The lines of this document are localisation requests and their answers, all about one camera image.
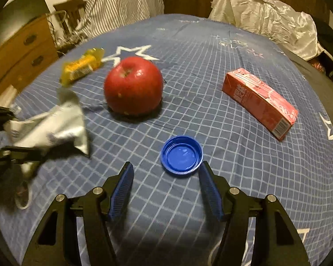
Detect silver foil snack bag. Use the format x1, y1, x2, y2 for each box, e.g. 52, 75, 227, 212
3, 86, 90, 181

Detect white plastic trash bucket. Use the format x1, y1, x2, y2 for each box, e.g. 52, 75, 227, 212
0, 85, 18, 108

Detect wooden chest of drawers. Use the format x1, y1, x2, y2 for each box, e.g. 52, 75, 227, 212
0, 16, 58, 95

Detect yellow candy wrapper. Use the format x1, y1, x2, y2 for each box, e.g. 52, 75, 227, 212
59, 48, 105, 87

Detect black flat monitor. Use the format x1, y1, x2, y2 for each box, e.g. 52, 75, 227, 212
0, 0, 50, 46

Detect blue plastic bottle cap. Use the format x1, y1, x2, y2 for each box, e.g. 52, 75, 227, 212
161, 136, 203, 176

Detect red apple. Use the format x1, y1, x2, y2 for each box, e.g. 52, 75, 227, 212
104, 57, 163, 116

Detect blue checked bed sheet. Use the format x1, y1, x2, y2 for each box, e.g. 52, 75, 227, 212
0, 14, 333, 265

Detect red rectangular carton box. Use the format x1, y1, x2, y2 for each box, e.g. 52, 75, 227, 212
222, 68, 298, 141

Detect striped grey white shirt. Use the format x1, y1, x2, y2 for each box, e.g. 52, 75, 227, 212
75, 0, 164, 39

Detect grey blanket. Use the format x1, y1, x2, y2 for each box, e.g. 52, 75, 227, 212
277, 44, 333, 150

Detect white crumpled plastic cover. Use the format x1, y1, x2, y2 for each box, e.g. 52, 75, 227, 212
209, 0, 324, 61

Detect tangled white cables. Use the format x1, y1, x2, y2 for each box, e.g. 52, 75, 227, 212
48, 10, 85, 49

